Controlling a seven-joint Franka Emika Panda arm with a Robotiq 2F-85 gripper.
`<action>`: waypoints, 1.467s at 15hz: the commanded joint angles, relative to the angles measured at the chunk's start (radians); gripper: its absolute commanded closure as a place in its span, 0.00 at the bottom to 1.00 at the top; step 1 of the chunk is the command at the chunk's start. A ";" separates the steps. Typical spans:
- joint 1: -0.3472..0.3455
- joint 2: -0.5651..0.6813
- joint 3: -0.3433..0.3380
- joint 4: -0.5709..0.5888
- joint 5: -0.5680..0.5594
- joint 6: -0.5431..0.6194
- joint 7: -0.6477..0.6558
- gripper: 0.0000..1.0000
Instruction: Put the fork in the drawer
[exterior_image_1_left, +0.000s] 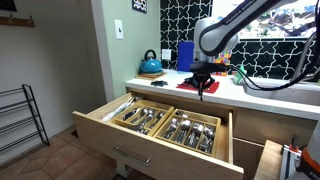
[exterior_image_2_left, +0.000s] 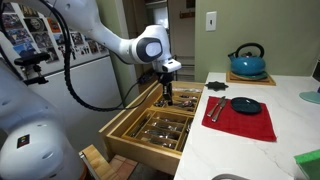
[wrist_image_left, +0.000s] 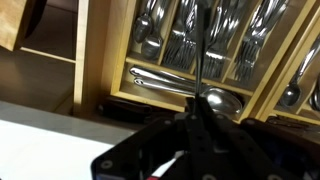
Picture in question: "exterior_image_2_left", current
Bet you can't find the silver table knife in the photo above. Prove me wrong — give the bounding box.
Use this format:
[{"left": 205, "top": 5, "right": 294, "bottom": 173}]
[{"left": 207, "top": 95, "right": 227, "bottom": 117}]

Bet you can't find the black star coaster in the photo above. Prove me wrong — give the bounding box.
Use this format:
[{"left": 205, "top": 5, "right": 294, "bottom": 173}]
[{"left": 204, "top": 80, "right": 230, "bottom": 92}]

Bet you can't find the wooden robot cart top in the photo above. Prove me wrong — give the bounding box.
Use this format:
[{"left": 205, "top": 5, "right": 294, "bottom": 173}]
[{"left": 78, "top": 144, "right": 113, "bottom": 180}]

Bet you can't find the pale teal round mat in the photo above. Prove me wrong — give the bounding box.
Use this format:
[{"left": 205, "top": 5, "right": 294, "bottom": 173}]
[{"left": 298, "top": 90, "right": 320, "bottom": 105}]

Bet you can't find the bamboo cutlery organiser tray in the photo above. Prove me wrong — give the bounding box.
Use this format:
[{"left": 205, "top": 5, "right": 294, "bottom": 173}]
[
  {"left": 150, "top": 89, "right": 203, "bottom": 117},
  {"left": 120, "top": 107, "right": 195, "bottom": 155}
]

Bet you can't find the silver cutlery piece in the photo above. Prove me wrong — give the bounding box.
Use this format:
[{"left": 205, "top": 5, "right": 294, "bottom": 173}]
[{"left": 211, "top": 99, "right": 229, "bottom": 123}]

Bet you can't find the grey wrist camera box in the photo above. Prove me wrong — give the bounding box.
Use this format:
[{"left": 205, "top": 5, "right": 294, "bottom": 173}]
[{"left": 162, "top": 59, "right": 183, "bottom": 74}]

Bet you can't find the wooden coat hook rail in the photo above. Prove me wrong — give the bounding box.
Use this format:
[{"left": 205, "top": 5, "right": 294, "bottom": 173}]
[{"left": 179, "top": 10, "right": 196, "bottom": 19}]

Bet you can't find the teal kettle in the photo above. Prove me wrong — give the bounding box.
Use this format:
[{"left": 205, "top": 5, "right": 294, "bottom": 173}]
[{"left": 227, "top": 42, "right": 267, "bottom": 77}]

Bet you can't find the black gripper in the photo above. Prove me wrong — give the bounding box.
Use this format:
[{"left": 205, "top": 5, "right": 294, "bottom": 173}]
[{"left": 157, "top": 71, "right": 175, "bottom": 107}]

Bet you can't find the silver fork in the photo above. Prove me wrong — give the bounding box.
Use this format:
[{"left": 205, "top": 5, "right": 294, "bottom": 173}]
[{"left": 155, "top": 98, "right": 184, "bottom": 108}]

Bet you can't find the black camera on mount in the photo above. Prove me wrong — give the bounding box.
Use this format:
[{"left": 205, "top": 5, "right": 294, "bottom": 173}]
[{"left": 13, "top": 52, "right": 51, "bottom": 86}]

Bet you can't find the black wire shoe rack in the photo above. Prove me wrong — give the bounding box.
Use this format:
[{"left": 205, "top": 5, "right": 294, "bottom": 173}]
[{"left": 174, "top": 55, "right": 196, "bottom": 82}]

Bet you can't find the black corrugated cable hose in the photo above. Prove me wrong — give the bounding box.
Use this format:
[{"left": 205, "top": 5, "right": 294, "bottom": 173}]
[{"left": 39, "top": 0, "right": 158, "bottom": 113}]

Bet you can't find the white refrigerator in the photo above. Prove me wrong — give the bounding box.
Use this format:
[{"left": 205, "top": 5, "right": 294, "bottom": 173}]
[{"left": 0, "top": 0, "right": 123, "bottom": 158}]

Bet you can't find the dark round plate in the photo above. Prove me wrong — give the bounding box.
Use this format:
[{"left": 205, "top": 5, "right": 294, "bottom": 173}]
[{"left": 230, "top": 96, "right": 263, "bottom": 115}]

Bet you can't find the open wooden drawer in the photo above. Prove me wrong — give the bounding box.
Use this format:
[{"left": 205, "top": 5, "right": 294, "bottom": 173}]
[{"left": 98, "top": 80, "right": 205, "bottom": 177}]

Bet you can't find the kitchen sink basin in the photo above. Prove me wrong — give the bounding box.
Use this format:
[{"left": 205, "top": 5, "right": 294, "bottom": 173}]
[{"left": 210, "top": 173, "right": 242, "bottom": 180}]

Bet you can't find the photo print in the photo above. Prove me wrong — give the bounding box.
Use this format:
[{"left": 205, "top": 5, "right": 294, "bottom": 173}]
[
  {"left": 6, "top": 28, "right": 34, "bottom": 46},
  {"left": 23, "top": 17, "right": 44, "bottom": 34},
  {"left": 46, "top": 17, "right": 63, "bottom": 34},
  {"left": 70, "top": 31, "right": 84, "bottom": 46},
  {"left": 2, "top": 13, "right": 24, "bottom": 30},
  {"left": 32, "top": 31, "right": 54, "bottom": 49}
]

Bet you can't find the square wooden trivet board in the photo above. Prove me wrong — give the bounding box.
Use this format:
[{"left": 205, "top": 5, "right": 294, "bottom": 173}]
[{"left": 225, "top": 70, "right": 277, "bottom": 87}]

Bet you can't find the aluminium frame rail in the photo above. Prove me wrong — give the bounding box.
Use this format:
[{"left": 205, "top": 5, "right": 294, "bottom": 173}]
[{"left": 78, "top": 151, "right": 94, "bottom": 180}]

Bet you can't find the red cloth placemat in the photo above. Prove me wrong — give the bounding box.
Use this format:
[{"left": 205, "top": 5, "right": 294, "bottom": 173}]
[{"left": 201, "top": 95, "right": 278, "bottom": 143}]

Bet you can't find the white light switch plate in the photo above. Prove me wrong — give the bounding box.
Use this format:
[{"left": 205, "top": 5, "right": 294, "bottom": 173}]
[{"left": 205, "top": 10, "right": 218, "bottom": 33}]

